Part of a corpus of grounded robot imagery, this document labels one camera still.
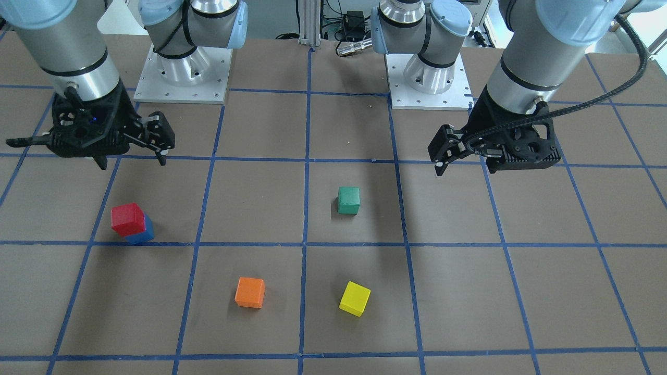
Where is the aluminium frame post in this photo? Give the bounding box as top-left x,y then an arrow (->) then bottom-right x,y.
296,0 -> 323,49

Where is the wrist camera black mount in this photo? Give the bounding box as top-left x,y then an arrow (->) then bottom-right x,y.
482,119 -> 561,173
5,85 -> 140,158

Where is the green wooden block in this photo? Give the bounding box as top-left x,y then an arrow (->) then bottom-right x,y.
337,186 -> 361,215

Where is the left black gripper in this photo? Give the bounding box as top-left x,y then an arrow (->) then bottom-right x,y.
427,87 -> 522,177

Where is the orange wooden block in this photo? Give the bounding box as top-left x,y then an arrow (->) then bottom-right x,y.
234,276 -> 265,309

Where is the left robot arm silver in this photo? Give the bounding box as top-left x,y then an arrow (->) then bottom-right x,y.
370,1 -> 665,176

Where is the yellow wooden block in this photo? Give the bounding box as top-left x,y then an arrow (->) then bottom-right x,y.
339,281 -> 371,317

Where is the black braided cable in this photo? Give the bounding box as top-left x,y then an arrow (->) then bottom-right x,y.
461,15 -> 649,152

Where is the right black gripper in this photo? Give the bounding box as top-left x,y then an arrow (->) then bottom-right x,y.
94,79 -> 176,170

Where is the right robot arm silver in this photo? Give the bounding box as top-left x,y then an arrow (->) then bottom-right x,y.
2,1 -> 249,169

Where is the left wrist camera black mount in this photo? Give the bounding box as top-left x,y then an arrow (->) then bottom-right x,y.
482,119 -> 561,173

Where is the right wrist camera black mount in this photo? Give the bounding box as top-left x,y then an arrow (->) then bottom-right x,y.
5,85 -> 140,158

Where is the red wooden block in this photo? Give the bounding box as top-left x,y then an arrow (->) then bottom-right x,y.
110,203 -> 147,237

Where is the blue wooden block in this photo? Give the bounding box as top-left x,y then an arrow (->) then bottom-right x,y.
123,213 -> 154,245

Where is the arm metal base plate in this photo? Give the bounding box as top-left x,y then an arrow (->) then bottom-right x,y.
385,53 -> 474,111
133,47 -> 233,105

